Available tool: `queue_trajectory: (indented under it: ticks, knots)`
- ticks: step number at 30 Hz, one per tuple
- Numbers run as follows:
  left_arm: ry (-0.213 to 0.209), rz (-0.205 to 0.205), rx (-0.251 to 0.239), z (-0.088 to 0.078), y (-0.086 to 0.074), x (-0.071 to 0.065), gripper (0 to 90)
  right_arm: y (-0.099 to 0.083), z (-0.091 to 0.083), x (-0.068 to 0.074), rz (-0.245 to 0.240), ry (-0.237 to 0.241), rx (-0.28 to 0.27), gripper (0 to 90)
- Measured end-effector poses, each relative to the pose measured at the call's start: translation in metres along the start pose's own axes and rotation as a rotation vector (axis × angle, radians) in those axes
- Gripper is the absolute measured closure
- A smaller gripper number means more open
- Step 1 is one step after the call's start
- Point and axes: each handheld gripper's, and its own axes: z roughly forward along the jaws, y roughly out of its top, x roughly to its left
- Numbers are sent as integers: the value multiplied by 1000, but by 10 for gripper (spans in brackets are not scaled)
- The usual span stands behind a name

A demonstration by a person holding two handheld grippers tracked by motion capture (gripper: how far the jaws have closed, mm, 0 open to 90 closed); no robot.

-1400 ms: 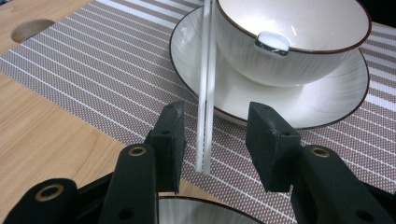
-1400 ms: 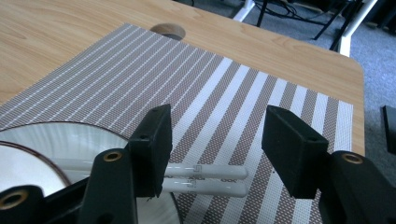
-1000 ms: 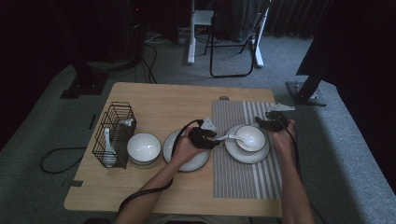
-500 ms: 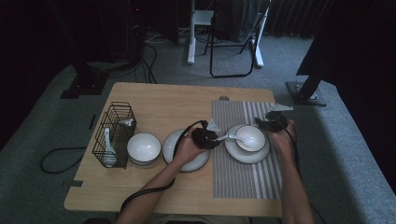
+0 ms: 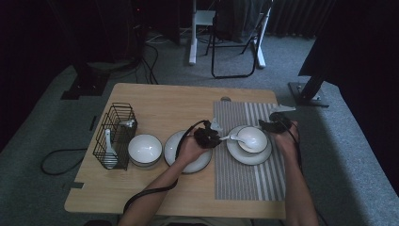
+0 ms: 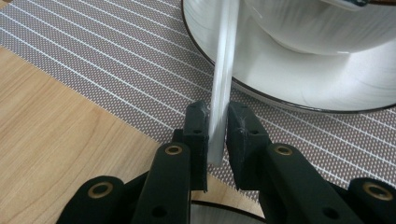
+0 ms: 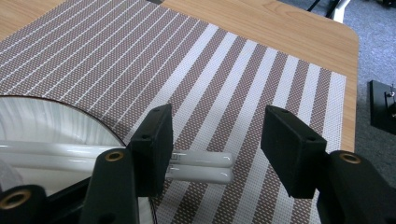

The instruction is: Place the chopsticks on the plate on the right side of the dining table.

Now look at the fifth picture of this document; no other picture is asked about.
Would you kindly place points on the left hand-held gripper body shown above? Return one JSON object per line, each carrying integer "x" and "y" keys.
{"x": 205, "y": 136}

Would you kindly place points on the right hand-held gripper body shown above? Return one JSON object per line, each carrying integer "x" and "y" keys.
{"x": 280, "y": 121}

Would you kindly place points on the white bowl with dark rim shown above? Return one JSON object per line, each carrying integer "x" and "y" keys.
{"x": 145, "y": 149}
{"x": 255, "y": 138}

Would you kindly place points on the white ceramic spoon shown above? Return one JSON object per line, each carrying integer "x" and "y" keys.
{"x": 108, "y": 141}
{"x": 247, "y": 143}

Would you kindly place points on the white plate with dark rim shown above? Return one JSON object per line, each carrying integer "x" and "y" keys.
{"x": 200, "y": 161}
{"x": 251, "y": 158}

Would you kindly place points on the person's left hand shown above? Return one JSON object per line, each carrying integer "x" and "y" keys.
{"x": 188, "y": 150}

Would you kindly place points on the person's right hand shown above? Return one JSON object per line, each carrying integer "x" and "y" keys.
{"x": 288, "y": 142}

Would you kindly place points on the round metal table grommet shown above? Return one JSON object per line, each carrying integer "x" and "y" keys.
{"x": 225, "y": 99}

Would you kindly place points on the black slanted stand with base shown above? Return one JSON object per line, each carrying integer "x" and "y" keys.
{"x": 309, "y": 91}

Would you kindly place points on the grey striped placemat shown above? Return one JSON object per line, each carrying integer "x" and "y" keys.
{"x": 238, "y": 182}

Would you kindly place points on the black folding chair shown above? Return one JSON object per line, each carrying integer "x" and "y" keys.
{"x": 213, "y": 59}

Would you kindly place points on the person's beige trousers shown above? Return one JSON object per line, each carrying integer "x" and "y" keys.
{"x": 204, "y": 222}

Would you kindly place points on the black curtain panel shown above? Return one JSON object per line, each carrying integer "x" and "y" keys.
{"x": 360, "y": 62}

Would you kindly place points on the dark grey jacket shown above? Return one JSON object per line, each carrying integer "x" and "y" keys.
{"x": 238, "y": 22}

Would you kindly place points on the dark pleated curtain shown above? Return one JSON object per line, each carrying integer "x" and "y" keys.
{"x": 298, "y": 17}

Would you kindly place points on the small black floor strip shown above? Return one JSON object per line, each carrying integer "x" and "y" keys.
{"x": 93, "y": 123}

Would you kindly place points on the black stand with flat base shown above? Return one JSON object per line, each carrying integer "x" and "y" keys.
{"x": 87, "y": 84}

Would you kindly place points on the dark equipment cabinet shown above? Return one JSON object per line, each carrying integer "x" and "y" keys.
{"x": 125, "y": 28}

